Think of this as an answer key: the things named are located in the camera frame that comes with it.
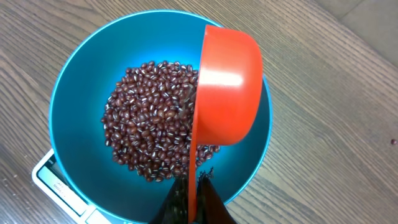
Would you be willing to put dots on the red scoop with blue handle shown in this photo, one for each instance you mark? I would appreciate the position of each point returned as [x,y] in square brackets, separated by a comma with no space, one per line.
[228,95]

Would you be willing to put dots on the red beans in bowl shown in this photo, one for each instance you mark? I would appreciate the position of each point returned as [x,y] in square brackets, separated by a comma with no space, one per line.
[148,119]

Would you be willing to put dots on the blue metal bowl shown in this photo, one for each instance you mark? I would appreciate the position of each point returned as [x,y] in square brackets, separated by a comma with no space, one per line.
[82,90]

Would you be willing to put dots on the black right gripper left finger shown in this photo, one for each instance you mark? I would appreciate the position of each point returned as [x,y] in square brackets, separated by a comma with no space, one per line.
[174,209]

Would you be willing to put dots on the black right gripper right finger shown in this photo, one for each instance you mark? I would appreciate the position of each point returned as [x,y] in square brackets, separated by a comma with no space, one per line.
[210,207]

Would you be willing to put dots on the white digital kitchen scale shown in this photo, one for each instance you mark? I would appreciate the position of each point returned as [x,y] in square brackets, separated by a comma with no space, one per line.
[49,178]

